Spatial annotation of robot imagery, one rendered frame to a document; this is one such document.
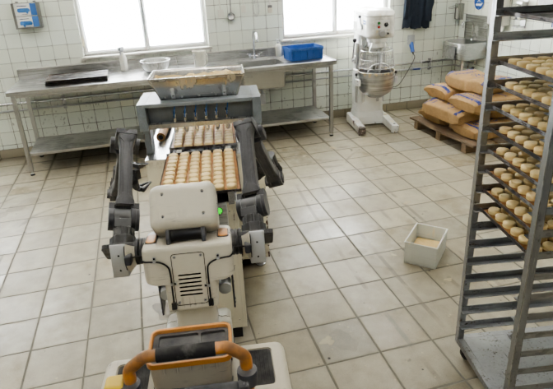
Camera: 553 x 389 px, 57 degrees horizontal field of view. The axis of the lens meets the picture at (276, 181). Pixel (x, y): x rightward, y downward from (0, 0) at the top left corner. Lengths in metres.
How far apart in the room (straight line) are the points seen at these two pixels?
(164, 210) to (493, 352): 1.76
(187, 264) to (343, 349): 1.43
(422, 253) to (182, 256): 2.18
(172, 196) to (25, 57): 4.79
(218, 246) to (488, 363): 1.53
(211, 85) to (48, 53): 3.42
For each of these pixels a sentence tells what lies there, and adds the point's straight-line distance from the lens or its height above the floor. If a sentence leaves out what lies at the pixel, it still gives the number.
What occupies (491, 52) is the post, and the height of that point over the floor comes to 1.53.
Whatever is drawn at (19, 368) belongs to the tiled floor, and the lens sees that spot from 3.14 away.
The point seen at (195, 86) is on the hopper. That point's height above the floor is 1.25.
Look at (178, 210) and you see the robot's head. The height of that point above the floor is 1.20.
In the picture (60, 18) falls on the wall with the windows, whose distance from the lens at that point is 6.16.
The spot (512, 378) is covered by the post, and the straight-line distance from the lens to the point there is 2.35.
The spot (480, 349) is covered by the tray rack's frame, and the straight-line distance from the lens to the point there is 2.73.
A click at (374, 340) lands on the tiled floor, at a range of 2.91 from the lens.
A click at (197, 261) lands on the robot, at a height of 1.06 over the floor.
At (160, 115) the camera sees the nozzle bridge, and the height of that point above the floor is 1.09.
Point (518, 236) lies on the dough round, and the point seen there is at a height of 0.88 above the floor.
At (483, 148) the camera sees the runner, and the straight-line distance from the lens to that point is 2.28.
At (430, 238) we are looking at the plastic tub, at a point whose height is 0.06.
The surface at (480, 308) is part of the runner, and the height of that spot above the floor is 0.32.
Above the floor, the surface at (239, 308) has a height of 0.21.
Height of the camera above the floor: 1.88
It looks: 23 degrees down
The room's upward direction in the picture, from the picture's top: 3 degrees counter-clockwise
